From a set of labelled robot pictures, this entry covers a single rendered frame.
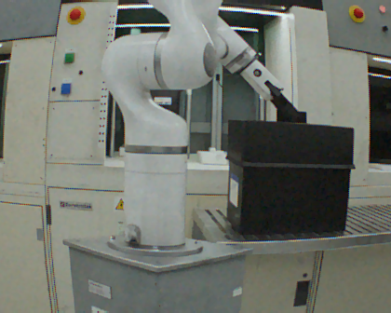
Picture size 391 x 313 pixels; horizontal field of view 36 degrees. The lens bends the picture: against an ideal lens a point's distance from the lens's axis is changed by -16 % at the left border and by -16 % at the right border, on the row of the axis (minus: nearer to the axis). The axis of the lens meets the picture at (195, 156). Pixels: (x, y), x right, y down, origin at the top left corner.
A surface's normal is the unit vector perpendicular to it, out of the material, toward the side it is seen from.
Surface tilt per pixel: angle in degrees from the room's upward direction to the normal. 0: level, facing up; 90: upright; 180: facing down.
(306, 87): 90
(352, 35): 90
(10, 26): 90
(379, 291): 90
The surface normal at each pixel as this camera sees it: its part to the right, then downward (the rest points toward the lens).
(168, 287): 0.77, 0.06
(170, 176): 0.50, 0.07
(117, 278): -0.65, 0.02
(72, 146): 0.08, 0.06
